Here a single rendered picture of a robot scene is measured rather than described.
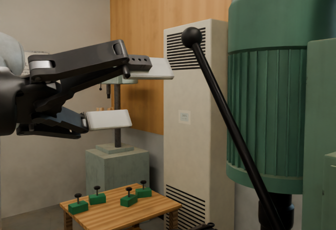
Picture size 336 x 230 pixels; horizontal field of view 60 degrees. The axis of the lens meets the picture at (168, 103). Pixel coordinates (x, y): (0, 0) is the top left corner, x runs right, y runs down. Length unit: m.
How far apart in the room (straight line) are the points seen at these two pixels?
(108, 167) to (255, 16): 2.37
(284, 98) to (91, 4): 3.41
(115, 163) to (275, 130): 2.35
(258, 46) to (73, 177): 3.37
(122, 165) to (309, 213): 2.41
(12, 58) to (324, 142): 0.74
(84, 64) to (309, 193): 0.34
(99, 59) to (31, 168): 3.23
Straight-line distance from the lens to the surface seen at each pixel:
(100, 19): 3.76
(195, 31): 0.47
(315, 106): 0.43
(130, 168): 2.83
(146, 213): 2.02
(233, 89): 0.49
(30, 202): 3.62
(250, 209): 2.33
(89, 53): 0.31
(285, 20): 0.46
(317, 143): 0.44
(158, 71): 0.36
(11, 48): 0.87
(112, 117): 0.46
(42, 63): 0.31
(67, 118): 0.42
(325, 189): 0.30
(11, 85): 0.33
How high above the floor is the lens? 1.36
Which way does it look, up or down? 4 degrees down
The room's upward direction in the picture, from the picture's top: straight up
